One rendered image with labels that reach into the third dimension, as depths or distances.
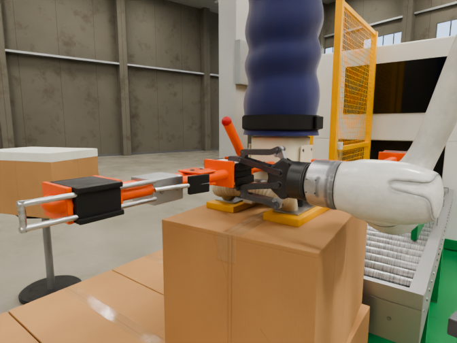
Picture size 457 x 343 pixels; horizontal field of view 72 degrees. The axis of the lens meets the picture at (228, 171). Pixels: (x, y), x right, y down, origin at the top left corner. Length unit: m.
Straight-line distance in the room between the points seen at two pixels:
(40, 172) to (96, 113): 10.82
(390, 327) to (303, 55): 1.02
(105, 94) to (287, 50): 12.36
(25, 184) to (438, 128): 2.12
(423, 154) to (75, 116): 12.38
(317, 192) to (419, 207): 0.16
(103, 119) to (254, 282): 12.44
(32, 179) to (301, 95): 1.77
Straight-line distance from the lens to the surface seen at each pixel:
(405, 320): 1.38
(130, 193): 0.51
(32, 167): 2.23
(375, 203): 0.55
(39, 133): 12.56
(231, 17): 2.46
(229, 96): 2.36
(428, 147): 0.73
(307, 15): 0.90
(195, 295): 0.82
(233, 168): 0.68
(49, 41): 12.94
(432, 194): 0.55
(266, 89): 0.85
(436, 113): 0.72
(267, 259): 0.67
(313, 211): 0.84
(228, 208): 0.86
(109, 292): 1.38
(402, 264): 1.73
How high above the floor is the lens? 1.18
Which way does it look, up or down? 8 degrees down
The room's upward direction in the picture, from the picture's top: straight up
